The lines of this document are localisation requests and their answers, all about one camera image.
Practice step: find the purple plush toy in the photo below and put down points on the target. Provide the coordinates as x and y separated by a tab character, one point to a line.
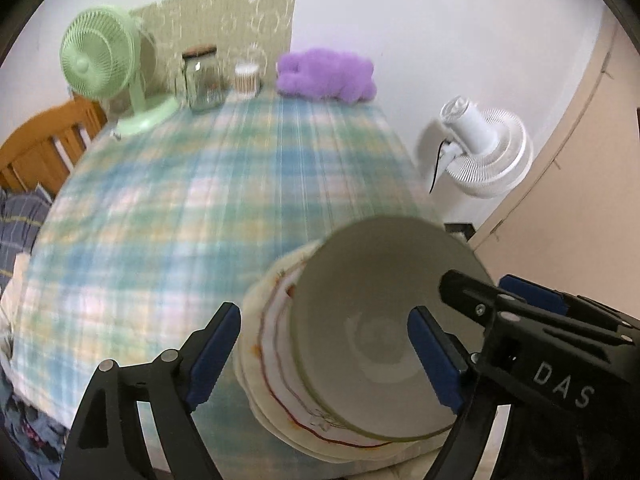
325	75

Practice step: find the blue striped cloth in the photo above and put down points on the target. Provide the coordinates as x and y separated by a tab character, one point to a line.
20	220

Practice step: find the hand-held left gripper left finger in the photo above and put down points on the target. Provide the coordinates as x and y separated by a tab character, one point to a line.
215	350

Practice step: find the glass jar with brown lid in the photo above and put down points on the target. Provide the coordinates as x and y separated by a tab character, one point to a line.
202	80

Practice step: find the beige door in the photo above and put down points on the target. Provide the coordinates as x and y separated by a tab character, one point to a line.
575	185

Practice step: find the grey floral ceramic bowl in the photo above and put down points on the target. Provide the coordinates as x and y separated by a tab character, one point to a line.
360	285

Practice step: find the wooden chair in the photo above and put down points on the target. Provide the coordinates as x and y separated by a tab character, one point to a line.
45	135

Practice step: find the clear cotton swab container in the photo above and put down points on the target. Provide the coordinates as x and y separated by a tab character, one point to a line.
247	77

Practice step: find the green desk fan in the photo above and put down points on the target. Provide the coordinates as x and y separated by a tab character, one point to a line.
100	50

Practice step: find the white plate with red pattern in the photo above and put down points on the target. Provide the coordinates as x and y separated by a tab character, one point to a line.
275	340

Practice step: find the green patterned board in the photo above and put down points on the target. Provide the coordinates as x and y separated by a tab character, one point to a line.
215	10

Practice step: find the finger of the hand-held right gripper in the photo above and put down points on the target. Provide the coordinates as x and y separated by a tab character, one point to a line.
532	292
465	292

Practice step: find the dark patterned cloth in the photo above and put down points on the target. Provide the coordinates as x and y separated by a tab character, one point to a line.
25	425

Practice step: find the large round yellow floral plate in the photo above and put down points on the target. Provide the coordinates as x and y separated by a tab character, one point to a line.
245	360

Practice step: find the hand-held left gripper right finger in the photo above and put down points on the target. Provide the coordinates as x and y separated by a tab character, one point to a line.
435	360

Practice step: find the pile of light clothes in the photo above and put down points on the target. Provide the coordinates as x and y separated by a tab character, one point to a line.
12	300

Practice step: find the plaid tablecloth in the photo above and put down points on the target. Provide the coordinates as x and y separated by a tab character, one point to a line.
175	210

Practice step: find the white standing fan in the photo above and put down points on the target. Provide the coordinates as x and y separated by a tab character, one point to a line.
480	150

